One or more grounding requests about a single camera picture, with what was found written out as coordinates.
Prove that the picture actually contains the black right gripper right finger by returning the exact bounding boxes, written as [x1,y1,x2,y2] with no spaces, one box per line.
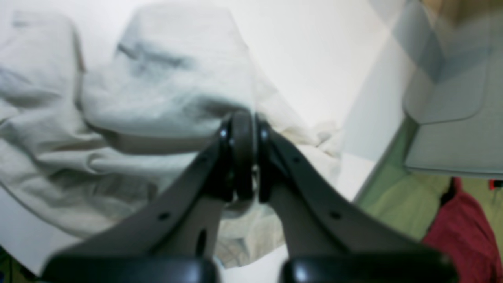
[255,114,425,258]

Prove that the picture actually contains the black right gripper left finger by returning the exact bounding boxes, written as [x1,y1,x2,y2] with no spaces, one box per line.
[59,112,254,258]

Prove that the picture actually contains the grey t-shirt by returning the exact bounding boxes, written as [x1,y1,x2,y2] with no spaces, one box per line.
[0,2,344,270]

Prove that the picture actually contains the red cloth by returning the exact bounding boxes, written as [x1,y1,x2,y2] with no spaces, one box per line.
[422,177,503,283]

